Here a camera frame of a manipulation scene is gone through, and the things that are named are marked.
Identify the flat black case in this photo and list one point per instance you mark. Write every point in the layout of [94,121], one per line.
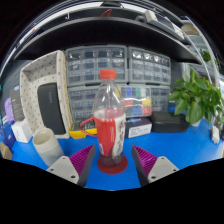
[170,121]

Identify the grey and white mug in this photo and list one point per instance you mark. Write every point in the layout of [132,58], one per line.
[48,148]

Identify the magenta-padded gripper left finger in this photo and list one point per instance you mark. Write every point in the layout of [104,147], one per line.
[71,168]

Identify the dark grey upright box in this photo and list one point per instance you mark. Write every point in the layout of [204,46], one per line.
[17,104]

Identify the black box with white label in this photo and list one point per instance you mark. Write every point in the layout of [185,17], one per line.
[138,127]

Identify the green potted plant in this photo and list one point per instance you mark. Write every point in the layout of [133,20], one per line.
[195,98]

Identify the flat round red coaster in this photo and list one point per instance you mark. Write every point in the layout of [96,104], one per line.
[113,169]

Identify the black rounded zip case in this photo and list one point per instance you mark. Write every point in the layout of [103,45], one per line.
[51,108]

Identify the clear red-capped drink bottle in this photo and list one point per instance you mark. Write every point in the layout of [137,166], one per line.
[109,133]

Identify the black wall shelf unit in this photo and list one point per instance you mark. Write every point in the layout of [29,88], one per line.
[100,33]

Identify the white perforated tray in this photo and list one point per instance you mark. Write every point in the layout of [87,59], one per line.
[36,68]

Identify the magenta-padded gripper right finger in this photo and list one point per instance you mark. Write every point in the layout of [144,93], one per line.
[156,168]

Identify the grey small-parts drawer cabinet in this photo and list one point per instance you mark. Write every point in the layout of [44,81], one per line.
[81,103]
[160,99]
[150,66]
[86,65]

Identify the small white carton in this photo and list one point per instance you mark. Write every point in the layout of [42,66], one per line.
[21,131]

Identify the yellow multimeter with red leads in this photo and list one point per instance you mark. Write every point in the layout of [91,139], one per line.
[78,132]

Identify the clear organizer with coloured parts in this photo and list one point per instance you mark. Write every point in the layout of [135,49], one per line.
[136,101]

